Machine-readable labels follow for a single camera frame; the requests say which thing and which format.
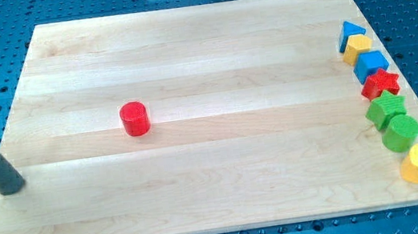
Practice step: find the red cylinder block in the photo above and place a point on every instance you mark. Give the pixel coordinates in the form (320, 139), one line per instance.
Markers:
(134, 117)

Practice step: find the blue triangle block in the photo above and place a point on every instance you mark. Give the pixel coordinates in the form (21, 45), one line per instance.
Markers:
(348, 29)

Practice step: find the light wooden board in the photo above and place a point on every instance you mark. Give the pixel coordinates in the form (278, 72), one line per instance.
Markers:
(256, 121)

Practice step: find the yellow pentagon block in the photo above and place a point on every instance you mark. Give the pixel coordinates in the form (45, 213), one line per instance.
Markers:
(356, 45)

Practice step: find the blue pentagon block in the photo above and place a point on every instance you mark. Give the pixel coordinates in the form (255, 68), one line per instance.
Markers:
(368, 64)

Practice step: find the green star block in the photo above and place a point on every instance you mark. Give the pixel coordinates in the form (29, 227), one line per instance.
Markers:
(384, 107)

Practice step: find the red star block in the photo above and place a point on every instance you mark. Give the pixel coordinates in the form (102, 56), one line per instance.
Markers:
(379, 82)

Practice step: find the green cylinder block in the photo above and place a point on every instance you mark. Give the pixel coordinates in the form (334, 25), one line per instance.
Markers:
(400, 134)

